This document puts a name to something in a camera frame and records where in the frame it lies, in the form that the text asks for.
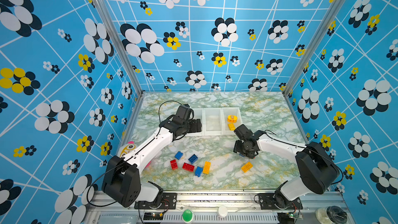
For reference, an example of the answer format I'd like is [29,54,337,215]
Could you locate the white round knob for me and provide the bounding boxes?
[217,205,229,218]

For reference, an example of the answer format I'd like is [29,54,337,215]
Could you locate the blue lego brick bottom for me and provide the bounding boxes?
[194,167,203,177]

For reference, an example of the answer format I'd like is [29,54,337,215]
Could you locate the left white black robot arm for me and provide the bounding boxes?
[102,104,202,207]

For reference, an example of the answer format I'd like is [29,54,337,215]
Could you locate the orange long lego brick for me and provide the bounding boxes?
[241,162,253,173]

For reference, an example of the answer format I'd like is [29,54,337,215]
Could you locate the pink white plush toy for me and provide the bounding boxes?
[117,142,156,173]

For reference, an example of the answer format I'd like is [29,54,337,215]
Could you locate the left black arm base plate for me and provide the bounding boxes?
[134,192,178,211]

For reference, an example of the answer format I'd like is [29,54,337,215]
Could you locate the yellow curved lego brick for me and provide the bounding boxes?
[228,123,236,131]

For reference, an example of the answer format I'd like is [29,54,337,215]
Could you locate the yellow round lego piece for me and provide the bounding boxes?
[227,115,238,123]

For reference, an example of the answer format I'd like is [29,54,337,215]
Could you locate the clear tape roll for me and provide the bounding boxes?
[315,206,348,224]

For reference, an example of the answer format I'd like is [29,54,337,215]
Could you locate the yellow long lego brick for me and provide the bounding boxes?
[203,161,211,174]

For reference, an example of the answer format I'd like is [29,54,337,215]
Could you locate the middle translucent white bin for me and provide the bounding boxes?
[202,108,223,136]

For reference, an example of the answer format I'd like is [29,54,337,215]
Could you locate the blue studded lego brick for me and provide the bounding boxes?
[188,154,198,164]

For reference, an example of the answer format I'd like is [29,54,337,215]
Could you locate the small blue lego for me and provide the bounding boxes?
[175,151,183,160]

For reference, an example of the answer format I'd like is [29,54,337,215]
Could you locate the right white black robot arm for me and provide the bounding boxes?
[233,124,343,209]

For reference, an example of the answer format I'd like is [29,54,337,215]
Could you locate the left translucent white bin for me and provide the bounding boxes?
[187,108,204,136]

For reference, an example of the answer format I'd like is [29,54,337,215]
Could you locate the red lego brick left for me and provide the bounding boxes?
[170,159,178,170]

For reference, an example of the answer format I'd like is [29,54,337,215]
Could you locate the red long lego brick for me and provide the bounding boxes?
[182,163,195,172]

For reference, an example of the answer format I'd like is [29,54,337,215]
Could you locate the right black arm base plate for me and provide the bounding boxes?
[254,193,303,211]

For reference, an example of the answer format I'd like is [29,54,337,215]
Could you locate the green push button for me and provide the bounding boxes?
[182,209,194,224]

